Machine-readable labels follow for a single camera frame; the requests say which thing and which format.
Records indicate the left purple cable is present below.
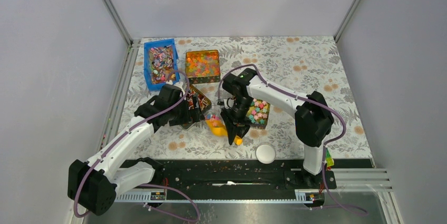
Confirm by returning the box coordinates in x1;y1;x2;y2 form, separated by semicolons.
72;70;201;222

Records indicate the orange plastic scoop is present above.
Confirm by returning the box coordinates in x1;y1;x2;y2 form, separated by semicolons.
205;116;228;138

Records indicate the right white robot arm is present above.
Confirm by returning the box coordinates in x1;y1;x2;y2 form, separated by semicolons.
218;66;334;188

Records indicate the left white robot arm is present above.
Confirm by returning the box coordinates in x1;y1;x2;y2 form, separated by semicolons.
67;82;190;218

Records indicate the tin of star candies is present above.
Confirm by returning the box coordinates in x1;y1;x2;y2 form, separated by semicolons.
246;99;270;129

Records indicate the white jar lid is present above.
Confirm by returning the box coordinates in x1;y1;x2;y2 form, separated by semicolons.
255;143;276;164

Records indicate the tin of lollipops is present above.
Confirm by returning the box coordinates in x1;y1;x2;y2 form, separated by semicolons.
181;85;212;130

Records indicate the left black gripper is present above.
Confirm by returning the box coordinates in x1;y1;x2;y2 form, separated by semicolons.
169;94;205;126

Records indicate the tin of orange gummies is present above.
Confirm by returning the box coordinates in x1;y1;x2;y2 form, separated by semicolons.
186;50;221;84

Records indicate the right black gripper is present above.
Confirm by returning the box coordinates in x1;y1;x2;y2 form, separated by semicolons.
221;96;255;145

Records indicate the blue plastic candy bin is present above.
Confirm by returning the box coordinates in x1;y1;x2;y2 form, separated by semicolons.
143;38;180;91

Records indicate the colourful toy block stack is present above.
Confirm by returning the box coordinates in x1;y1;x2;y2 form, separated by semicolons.
324;147;335;169

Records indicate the clear plastic jar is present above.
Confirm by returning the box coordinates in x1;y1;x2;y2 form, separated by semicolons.
205;109;221;120

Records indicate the floral table mat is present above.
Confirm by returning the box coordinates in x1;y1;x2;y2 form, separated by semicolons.
130;36;372;159

